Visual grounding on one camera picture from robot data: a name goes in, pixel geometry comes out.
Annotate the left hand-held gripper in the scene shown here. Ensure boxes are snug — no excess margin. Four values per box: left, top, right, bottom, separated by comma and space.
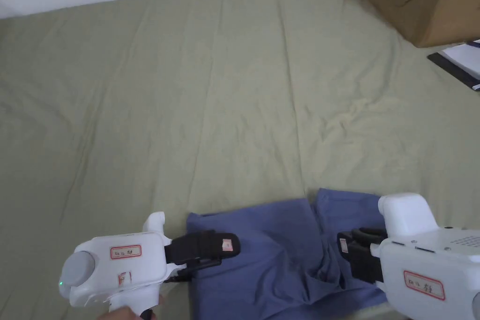
60, 212, 240, 320

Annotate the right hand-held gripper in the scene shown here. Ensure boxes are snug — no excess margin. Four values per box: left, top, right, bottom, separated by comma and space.
336, 192, 480, 320

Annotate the blue garment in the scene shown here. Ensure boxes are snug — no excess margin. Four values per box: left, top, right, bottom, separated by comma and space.
186, 188, 389, 320

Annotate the person's left hand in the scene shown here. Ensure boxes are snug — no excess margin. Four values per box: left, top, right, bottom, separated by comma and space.
97, 293, 168, 320

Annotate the bed with pale green sheet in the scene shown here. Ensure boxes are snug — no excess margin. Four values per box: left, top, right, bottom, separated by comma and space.
0, 0, 480, 320

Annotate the black flat pad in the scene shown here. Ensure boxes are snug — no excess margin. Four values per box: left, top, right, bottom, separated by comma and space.
427, 52, 480, 93

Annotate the white booklet with blue stripe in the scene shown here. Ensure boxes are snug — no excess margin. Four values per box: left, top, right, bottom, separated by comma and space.
437, 40, 480, 91

